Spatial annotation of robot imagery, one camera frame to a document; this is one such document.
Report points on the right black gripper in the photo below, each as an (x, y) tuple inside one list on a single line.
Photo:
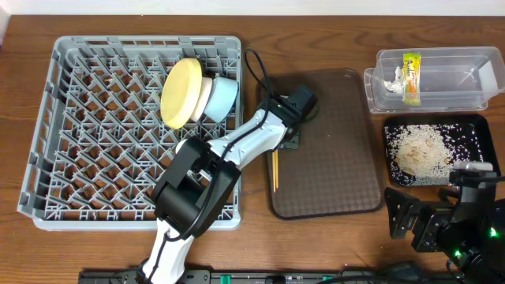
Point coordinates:
[(422, 227)]

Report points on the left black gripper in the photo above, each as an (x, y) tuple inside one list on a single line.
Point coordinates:
[(297, 139)]

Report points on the wooden chopstick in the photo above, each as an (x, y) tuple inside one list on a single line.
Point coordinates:
[(273, 179), (276, 169)]

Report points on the light blue bowl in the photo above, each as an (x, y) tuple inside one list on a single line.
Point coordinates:
[(223, 95)]

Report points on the white cup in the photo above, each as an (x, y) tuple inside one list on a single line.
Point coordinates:
[(179, 145)]

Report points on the white tissue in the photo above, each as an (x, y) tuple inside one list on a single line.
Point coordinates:
[(397, 85)]

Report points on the yellow round plate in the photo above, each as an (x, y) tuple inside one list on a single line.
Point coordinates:
[(181, 92)]

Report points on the green yellow snack wrapper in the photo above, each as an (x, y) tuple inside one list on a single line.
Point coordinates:
[(411, 72)]

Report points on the pink white bowl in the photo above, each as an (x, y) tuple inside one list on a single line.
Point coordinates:
[(205, 91)]

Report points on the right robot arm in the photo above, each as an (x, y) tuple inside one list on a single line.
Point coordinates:
[(483, 264)]

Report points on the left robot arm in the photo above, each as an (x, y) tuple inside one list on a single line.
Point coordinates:
[(192, 191)]

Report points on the spilled rice food waste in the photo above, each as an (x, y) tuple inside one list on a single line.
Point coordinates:
[(424, 155)]

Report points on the grey plastic dishwasher rack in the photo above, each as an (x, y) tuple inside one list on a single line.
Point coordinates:
[(99, 144)]

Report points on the dark brown serving tray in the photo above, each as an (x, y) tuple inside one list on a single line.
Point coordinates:
[(337, 167)]

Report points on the black rectangular tray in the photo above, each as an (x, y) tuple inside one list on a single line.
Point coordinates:
[(480, 123)]

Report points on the clear plastic bin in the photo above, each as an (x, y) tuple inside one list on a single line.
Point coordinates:
[(452, 79)]

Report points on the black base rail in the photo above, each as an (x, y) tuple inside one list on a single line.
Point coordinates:
[(132, 276)]

